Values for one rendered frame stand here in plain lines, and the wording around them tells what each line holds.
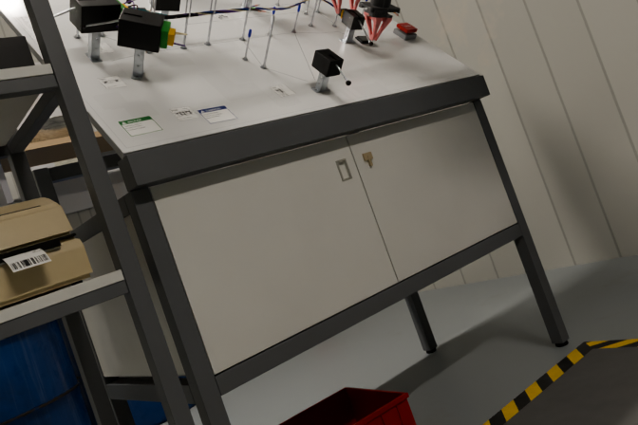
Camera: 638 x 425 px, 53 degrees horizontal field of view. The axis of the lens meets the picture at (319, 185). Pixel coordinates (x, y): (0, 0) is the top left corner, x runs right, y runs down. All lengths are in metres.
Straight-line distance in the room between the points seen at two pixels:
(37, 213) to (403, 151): 0.94
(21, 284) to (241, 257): 0.44
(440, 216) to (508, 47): 1.52
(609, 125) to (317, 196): 1.74
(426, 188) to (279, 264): 0.54
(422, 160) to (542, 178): 1.45
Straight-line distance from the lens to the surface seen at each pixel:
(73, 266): 1.23
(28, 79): 1.26
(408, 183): 1.72
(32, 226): 1.25
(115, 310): 1.58
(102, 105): 1.42
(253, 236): 1.39
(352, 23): 1.92
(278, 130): 1.45
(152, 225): 1.30
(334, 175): 1.56
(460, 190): 1.87
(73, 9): 1.53
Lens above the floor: 0.63
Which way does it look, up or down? 2 degrees up
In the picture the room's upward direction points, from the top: 20 degrees counter-clockwise
